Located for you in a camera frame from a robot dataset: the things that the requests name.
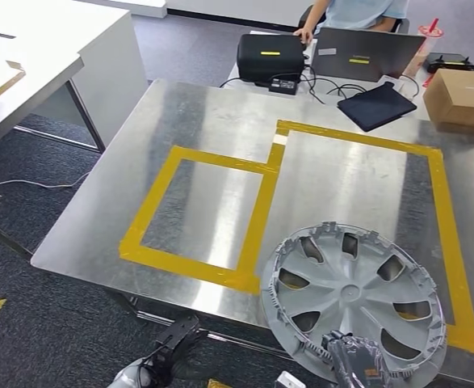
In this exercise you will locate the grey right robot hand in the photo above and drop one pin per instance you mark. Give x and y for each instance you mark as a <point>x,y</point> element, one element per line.
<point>357,364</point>

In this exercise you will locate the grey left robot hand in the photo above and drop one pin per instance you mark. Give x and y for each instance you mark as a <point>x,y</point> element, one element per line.
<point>188,361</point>

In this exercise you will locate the silver plastic wheel hubcap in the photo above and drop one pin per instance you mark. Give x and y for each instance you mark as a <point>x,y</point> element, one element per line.
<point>349,294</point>

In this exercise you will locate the steel workbench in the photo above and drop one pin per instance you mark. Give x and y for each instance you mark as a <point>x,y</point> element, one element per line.
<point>220,118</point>

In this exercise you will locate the dark laptop sleeve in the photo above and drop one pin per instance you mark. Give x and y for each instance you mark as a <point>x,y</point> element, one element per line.
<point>376,107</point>

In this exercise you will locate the black power adapter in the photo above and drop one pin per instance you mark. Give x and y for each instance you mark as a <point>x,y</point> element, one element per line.
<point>283,87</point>

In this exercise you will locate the brown cardboard box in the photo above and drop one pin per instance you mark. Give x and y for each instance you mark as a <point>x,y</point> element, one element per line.
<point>462,99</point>

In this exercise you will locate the grey laptop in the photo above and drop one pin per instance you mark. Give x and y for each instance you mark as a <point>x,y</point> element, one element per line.
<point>366,53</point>

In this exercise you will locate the black hard carry case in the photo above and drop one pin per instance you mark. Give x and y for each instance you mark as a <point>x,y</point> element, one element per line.
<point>268,59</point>

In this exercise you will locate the drink cup with red straw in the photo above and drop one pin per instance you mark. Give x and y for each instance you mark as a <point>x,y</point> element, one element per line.
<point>420,53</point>

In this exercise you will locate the black router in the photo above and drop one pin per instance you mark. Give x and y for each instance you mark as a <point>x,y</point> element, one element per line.
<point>450,63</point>

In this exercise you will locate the seated person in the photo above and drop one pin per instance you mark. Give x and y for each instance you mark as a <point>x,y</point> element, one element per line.
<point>361,10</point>

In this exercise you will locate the brown tape strip on desk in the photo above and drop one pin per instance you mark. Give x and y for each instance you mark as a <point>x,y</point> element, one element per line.
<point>2,92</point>

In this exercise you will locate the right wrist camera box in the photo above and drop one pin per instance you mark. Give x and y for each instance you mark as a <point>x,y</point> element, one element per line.
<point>289,381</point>

